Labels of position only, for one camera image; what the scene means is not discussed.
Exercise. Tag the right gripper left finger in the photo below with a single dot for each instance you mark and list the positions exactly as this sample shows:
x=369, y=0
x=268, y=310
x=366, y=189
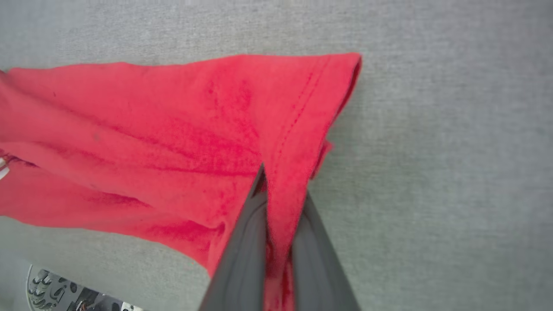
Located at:
x=242, y=259

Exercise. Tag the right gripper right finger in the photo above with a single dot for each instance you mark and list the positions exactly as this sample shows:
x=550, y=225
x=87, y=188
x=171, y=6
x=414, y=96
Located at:
x=319, y=268

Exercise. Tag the grey perforated robot base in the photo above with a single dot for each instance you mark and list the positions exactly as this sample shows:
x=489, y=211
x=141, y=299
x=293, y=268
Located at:
x=56, y=293

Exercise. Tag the red Bulls 23 jersey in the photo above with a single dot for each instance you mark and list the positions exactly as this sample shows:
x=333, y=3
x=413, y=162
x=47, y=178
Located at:
x=164, y=142

